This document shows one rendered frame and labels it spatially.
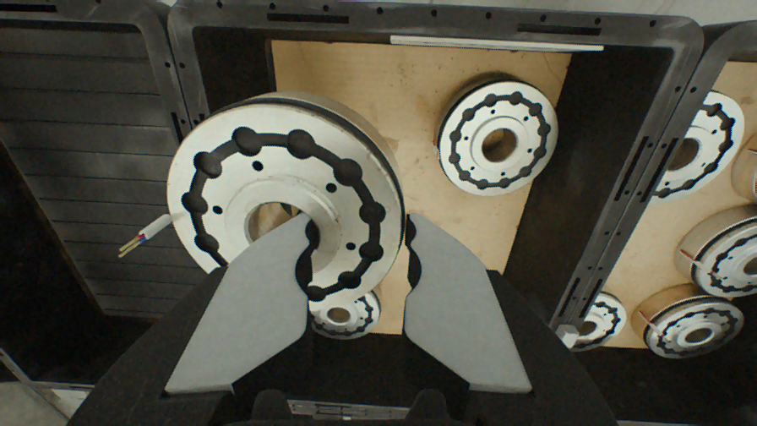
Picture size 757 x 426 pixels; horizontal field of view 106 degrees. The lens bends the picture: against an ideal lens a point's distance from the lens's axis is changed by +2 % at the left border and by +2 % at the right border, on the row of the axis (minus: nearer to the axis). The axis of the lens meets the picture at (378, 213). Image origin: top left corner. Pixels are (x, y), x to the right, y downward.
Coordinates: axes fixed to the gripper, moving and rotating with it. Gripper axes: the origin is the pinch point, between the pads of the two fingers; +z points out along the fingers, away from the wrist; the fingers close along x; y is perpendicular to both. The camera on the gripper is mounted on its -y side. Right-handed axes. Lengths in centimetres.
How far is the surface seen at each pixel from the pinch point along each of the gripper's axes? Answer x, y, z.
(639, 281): 34.4, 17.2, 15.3
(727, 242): 36.8, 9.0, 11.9
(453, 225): 10.1, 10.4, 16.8
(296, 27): -3.9, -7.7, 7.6
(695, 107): 19.6, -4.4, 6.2
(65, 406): -233, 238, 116
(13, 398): -247, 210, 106
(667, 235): 34.4, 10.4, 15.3
